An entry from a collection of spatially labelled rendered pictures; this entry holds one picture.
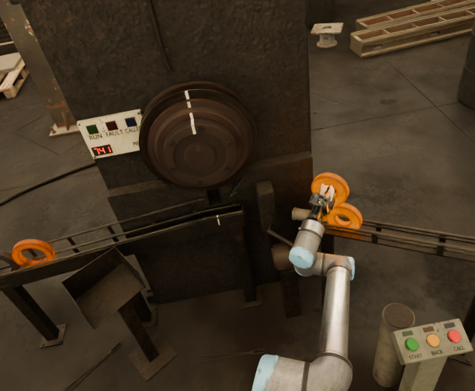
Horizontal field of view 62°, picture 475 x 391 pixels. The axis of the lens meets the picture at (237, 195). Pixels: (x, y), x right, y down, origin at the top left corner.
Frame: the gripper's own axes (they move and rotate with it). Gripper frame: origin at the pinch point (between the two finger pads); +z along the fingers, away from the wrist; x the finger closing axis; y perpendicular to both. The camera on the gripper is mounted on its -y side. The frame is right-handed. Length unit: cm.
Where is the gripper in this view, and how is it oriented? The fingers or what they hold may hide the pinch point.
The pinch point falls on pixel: (330, 185)
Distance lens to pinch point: 168.7
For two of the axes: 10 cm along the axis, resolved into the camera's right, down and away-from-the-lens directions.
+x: -8.7, -2.1, 4.4
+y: -2.7, -5.4, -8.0
